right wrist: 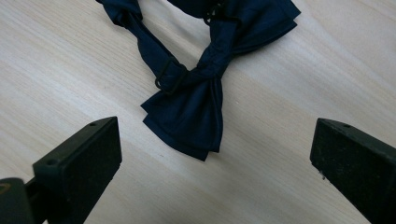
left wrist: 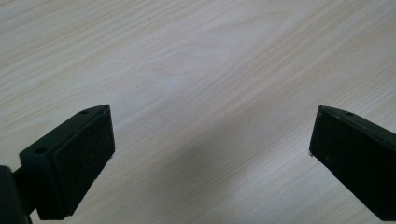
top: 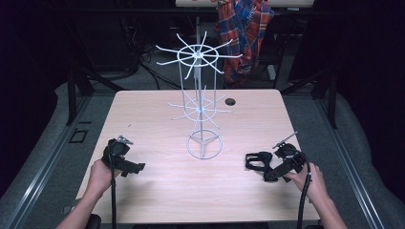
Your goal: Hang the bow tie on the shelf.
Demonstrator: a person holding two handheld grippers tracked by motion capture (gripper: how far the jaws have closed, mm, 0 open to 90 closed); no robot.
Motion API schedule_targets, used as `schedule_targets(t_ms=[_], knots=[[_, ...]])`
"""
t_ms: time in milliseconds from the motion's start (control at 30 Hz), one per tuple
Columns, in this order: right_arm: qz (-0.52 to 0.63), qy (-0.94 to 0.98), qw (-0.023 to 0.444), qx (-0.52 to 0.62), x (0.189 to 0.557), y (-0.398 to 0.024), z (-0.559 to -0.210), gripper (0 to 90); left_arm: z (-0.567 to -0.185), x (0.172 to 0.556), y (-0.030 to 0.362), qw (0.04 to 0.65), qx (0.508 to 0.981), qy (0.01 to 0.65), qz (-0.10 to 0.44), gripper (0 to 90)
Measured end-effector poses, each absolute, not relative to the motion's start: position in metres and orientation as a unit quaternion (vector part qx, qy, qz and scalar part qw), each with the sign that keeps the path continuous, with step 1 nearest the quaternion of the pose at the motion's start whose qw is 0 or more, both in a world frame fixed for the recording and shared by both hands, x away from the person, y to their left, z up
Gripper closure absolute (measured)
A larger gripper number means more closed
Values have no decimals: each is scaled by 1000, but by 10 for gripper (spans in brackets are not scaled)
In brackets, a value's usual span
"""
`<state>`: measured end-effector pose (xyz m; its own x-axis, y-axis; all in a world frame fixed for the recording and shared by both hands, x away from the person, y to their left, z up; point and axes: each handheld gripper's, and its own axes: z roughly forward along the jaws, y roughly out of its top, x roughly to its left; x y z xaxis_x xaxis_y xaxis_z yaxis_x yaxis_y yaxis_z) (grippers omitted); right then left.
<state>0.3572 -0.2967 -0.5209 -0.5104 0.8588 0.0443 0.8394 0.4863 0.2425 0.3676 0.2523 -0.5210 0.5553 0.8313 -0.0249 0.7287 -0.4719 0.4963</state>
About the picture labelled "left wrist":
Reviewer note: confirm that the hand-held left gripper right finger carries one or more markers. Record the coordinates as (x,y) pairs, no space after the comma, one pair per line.
(358,155)

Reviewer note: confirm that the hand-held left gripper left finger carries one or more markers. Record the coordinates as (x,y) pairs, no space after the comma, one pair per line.
(71,161)

